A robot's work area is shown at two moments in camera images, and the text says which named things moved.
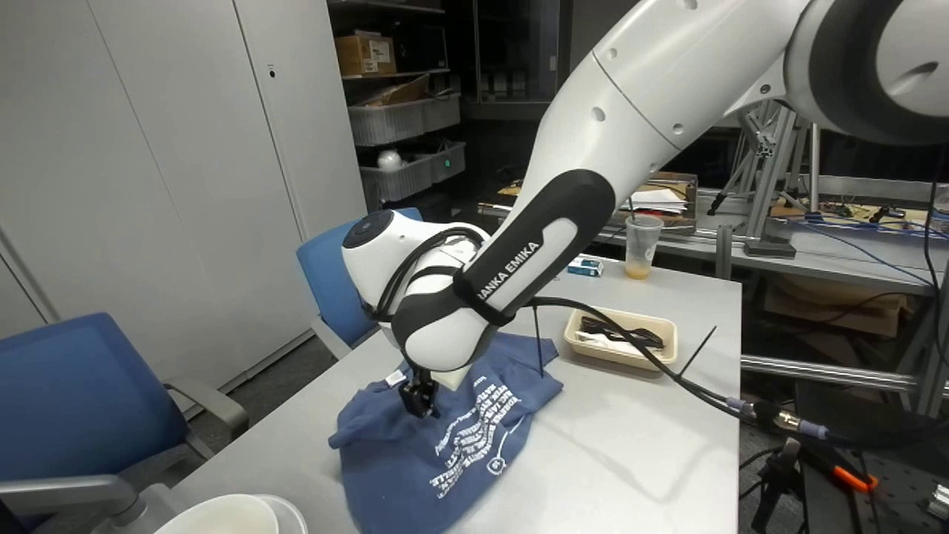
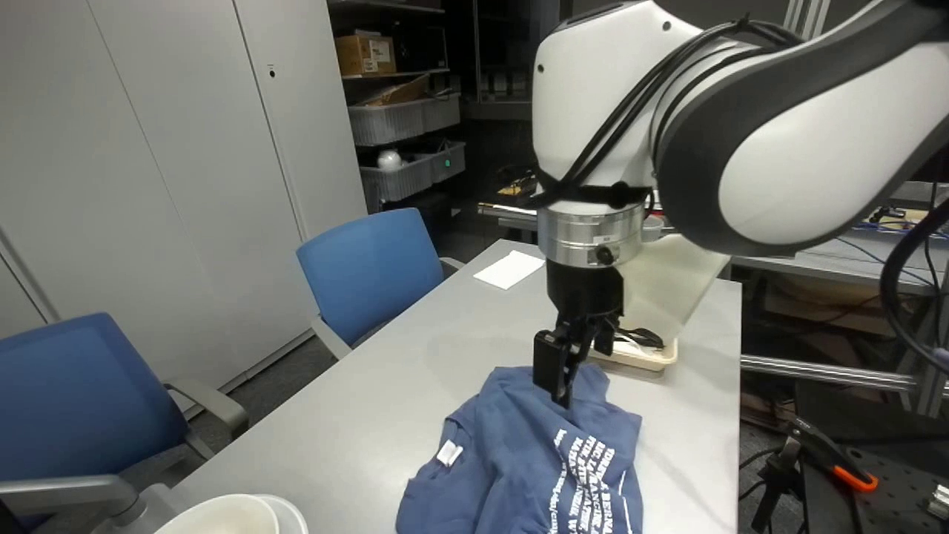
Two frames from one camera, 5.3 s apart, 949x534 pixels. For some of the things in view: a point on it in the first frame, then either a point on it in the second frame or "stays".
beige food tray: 594,336 stays
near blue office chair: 87,423 stays
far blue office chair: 343,308 stays
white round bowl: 235,515 stays
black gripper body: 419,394 to 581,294
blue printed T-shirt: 412,474 to 517,463
